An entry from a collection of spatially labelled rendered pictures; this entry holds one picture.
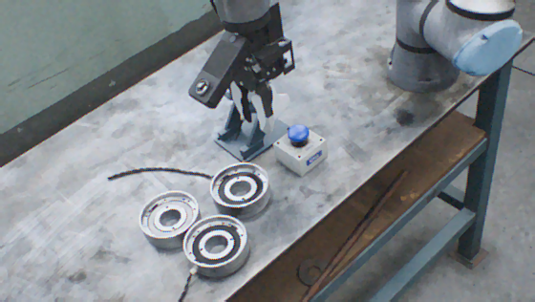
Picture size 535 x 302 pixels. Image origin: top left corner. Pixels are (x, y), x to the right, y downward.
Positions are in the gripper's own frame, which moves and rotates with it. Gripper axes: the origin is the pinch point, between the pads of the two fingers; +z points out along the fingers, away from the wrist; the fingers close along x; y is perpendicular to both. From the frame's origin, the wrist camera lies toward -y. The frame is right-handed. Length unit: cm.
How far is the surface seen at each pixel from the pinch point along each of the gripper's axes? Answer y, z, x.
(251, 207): -6.0, 13.4, -2.8
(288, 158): 6.2, 13.0, 0.6
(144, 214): -19.7, 13.3, 10.5
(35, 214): -33.3, 16.4, 29.9
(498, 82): 62, 26, -9
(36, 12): 18, 45, 162
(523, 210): 90, 96, -10
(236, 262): -15.2, 13.4, -9.5
